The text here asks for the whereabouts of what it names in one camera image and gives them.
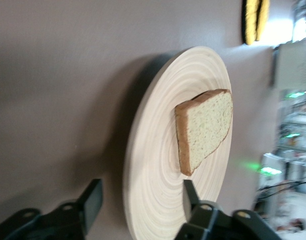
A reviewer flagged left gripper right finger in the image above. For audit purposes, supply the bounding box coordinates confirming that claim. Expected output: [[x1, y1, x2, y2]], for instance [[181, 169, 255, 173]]
[[175, 179, 281, 240]]

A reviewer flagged yellow quilted oven mitt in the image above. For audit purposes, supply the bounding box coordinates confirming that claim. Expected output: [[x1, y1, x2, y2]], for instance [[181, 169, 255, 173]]
[[256, 0, 272, 42], [241, 0, 260, 46]]

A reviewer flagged brown bread toast slice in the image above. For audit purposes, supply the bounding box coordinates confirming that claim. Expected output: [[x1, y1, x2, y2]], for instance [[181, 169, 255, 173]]
[[174, 88, 234, 177]]

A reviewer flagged white cabinet box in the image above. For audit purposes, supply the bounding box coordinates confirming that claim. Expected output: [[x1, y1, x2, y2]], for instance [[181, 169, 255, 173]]
[[272, 40, 306, 90]]

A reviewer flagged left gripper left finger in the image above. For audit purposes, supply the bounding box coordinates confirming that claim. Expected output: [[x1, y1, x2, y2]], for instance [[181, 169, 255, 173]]
[[0, 178, 104, 240]]

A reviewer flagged round wooden plate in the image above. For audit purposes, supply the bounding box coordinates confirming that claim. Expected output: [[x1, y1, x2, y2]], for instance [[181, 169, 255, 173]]
[[122, 45, 234, 240]]

